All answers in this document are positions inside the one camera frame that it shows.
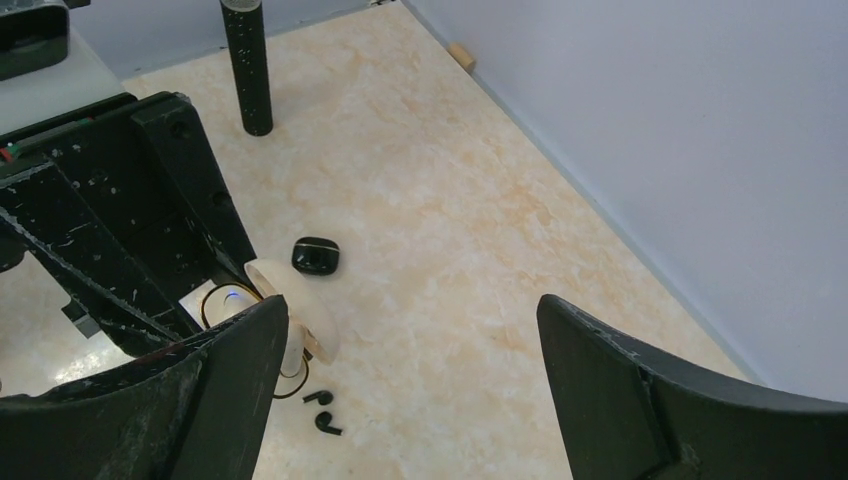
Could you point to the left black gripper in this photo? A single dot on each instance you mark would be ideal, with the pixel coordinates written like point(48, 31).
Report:
point(123, 203)

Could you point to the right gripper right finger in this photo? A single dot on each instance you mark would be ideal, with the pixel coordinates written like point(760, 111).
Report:
point(629, 410)

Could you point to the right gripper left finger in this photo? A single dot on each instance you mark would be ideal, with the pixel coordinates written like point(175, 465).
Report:
point(196, 409)

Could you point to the black earbud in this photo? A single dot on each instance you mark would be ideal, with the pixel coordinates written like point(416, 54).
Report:
point(321, 397)
point(324, 423)

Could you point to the black earbud charging case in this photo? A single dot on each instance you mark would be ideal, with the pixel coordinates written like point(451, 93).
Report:
point(315, 256)

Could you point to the black microphone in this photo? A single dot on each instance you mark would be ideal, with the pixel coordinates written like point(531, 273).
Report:
point(246, 42)

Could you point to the small wooden piece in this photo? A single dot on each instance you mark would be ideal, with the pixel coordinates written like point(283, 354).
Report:
point(462, 56)

